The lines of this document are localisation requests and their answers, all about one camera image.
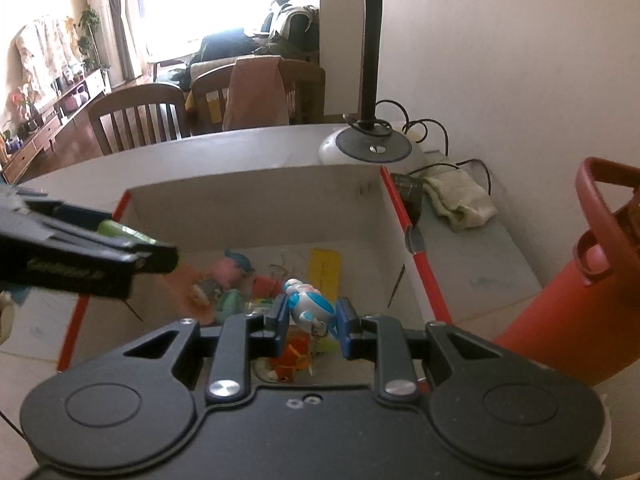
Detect beige sofa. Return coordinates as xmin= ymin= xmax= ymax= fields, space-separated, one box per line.
xmin=187 ymin=5 xmax=321 ymax=92

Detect pink cloth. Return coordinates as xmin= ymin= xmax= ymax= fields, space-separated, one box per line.
xmin=222 ymin=55 xmax=292 ymax=132

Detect dark clothes pile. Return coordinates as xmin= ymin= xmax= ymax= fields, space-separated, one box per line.
xmin=197 ymin=30 xmax=256 ymax=63

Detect green potted plant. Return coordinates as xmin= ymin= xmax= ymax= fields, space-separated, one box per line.
xmin=77 ymin=6 xmax=103 ymax=73

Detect black power adapter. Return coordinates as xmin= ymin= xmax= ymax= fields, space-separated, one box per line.
xmin=389 ymin=172 xmax=426 ymax=205

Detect white standing air conditioner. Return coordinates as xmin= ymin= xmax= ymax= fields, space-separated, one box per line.
xmin=86 ymin=0 xmax=126 ymax=88

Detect white folded cloth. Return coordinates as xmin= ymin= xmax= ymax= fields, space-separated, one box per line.
xmin=425 ymin=164 xmax=497 ymax=233

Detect small yellow box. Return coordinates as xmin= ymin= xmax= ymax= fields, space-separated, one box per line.
xmin=308 ymin=248 xmax=344 ymax=307

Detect red cardboard box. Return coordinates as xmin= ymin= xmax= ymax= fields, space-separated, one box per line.
xmin=56 ymin=165 xmax=453 ymax=376

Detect pink hat doll figurine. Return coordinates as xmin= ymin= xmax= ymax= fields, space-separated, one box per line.
xmin=202 ymin=249 xmax=255 ymax=293

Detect blue white robot toy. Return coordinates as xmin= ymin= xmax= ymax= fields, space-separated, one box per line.
xmin=283 ymin=278 xmax=337 ymax=338

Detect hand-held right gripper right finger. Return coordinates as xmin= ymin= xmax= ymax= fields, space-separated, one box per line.
xmin=336 ymin=297 xmax=503 ymax=406

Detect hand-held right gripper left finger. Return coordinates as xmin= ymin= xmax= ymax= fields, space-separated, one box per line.
xmin=122 ymin=294 xmax=291 ymax=403

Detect glass balcony door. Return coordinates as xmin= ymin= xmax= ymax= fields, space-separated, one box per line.
xmin=130 ymin=0 xmax=281 ymax=61

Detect green highlighter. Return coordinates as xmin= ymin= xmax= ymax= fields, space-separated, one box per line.
xmin=96 ymin=219 xmax=162 ymax=246

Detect orange toy figure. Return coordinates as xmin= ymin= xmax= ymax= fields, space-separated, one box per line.
xmin=269 ymin=336 xmax=315 ymax=382

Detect wooden tv cabinet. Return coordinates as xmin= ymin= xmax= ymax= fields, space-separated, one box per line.
xmin=0 ymin=67 xmax=113 ymax=183

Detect red potted flowers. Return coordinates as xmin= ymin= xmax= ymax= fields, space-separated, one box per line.
xmin=10 ymin=87 xmax=41 ymax=126

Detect small mint green correction tape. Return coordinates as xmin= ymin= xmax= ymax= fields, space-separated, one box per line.
xmin=215 ymin=290 xmax=251 ymax=323

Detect red water bottle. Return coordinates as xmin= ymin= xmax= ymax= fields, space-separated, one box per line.
xmin=492 ymin=156 xmax=640 ymax=387

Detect grey curtain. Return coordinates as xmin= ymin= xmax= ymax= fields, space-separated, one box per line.
xmin=100 ymin=0 xmax=143 ymax=81

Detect black lamp cable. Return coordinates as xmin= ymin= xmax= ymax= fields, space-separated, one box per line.
xmin=345 ymin=100 xmax=493 ymax=196

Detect wooden dining chair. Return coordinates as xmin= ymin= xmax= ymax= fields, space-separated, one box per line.
xmin=190 ymin=59 xmax=327 ymax=136
xmin=87 ymin=83 xmax=191 ymax=157

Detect white desk lamp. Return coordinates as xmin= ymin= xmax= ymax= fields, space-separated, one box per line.
xmin=252 ymin=0 xmax=427 ymax=166

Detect hanging light clothes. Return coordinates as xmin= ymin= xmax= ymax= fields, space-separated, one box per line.
xmin=15 ymin=14 xmax=83 ymax=96

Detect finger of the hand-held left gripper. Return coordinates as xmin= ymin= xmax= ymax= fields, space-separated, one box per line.
xmin=10 ymin=199 xmax=118 ymax=236
xmin=45 ymin=230 xmax=179 ymax=277

